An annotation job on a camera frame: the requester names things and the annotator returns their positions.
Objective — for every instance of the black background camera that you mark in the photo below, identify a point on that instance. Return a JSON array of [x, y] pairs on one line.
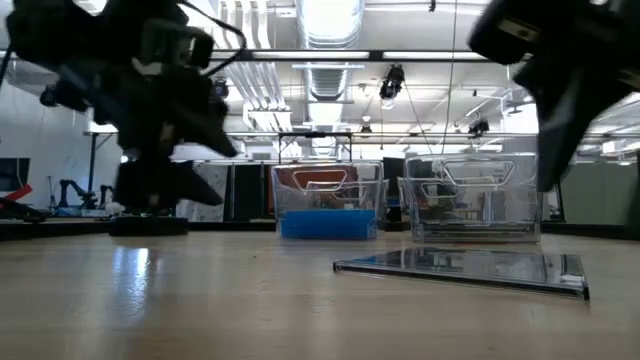
[[479, 127]]

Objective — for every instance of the black aluminium table frame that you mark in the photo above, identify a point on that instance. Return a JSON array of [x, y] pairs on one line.
[[60, 229]]

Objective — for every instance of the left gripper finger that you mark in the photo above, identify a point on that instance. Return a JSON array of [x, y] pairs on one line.
[[155, 185], [205, 132]]

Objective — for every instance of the background black robot arm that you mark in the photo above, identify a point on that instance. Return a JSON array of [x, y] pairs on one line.
[[70, 190]]

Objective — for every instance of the black jewel case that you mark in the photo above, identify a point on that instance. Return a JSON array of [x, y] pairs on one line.
[[475, 270], [477, 226], [477, 239], [477, 233]]

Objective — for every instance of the black overhead camera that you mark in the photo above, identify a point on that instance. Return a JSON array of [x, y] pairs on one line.
[[392, 82]]

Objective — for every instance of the black background table frame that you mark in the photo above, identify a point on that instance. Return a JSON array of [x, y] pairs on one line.
[[315, 134]]

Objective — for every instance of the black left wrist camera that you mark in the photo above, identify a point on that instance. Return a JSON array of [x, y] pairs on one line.
[[175, 45]]

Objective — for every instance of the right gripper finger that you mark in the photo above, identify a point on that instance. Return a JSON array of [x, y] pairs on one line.
[[565, 115]]

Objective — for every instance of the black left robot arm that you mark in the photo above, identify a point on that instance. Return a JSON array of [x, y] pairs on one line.
[[75, 30]]

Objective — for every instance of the silver ceiling air duct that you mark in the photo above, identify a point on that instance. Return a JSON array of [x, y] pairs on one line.
[[327, 75]]

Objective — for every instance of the blue jewel case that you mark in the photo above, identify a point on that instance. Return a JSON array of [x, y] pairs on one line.
[[327, 215], [327, 224]]

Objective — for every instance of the red background object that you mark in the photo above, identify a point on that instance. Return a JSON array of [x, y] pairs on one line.
[[17, 194]]

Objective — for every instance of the black background monitor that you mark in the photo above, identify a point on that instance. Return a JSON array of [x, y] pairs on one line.
[[12, 172]]

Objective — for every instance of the clear plastic bin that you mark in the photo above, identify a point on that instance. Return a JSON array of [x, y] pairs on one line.
[[472, 200], [327, 195]]

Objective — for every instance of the green partition panel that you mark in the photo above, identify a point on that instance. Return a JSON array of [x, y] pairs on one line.
[[595, 195]]

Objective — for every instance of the black background cabinet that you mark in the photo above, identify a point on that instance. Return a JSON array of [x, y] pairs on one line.
[[247, 192]]

